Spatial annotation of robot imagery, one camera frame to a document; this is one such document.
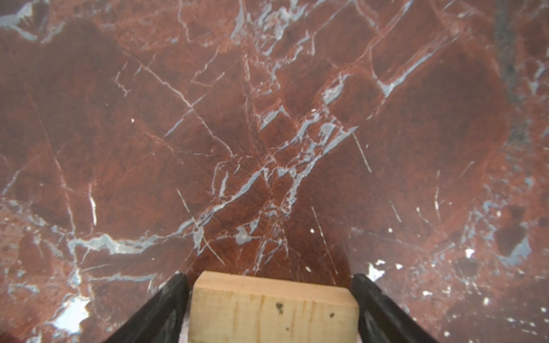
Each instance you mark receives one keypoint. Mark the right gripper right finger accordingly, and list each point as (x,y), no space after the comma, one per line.
(381,319)

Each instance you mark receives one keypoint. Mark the natural wood block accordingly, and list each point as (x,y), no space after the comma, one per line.
(234,308)

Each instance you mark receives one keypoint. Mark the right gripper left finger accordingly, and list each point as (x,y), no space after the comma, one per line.
(161,318)

